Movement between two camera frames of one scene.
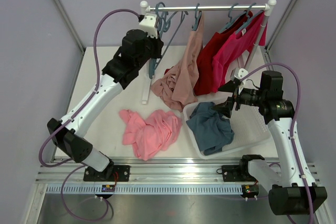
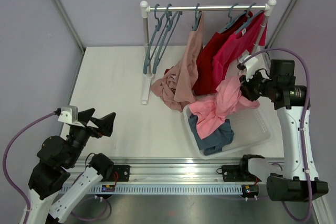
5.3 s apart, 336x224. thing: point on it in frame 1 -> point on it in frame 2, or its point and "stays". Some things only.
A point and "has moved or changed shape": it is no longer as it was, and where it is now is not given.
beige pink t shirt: [178, 88] stays
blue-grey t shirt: [212, 131] stays
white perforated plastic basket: [249, 127] stays
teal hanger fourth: [232, 21] stays
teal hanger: [153, 61] has moved or changed shape
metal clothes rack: [269, 8] stays
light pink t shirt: [149, 139] -> [209, 114]
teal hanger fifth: [249, 20] stays
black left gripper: [158, 44] -> [105, 124]
